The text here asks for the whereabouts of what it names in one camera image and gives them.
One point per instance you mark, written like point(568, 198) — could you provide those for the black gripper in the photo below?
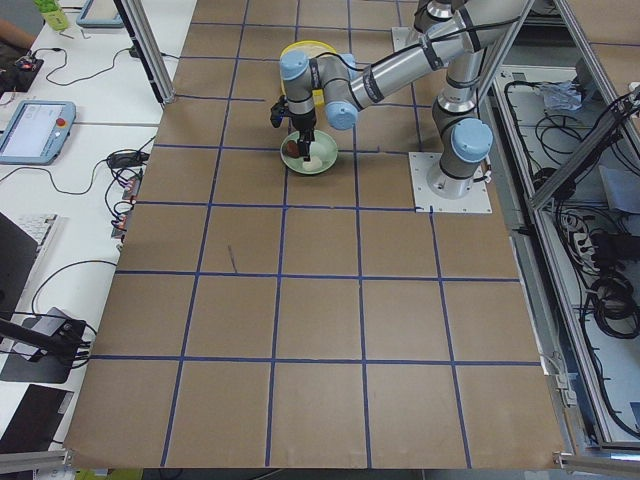
point(303, 122)

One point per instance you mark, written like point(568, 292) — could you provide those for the white bun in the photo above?
point(312, 164)

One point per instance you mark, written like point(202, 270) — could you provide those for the yellow steamer layer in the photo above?
point(311, 48)

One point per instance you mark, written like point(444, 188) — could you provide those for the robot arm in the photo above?
point(454, 43)

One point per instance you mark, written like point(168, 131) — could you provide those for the brown bun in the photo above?
point(291, 149)

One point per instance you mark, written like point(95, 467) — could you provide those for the light green plate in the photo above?
point(323, 153)

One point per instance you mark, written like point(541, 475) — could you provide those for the blue teach pendant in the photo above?
point(99, 14)
point(37, 132)

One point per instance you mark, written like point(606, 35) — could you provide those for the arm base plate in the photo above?
point(434, 192)

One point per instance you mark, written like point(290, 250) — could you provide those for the aluminium frame post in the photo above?
point(139, 29)

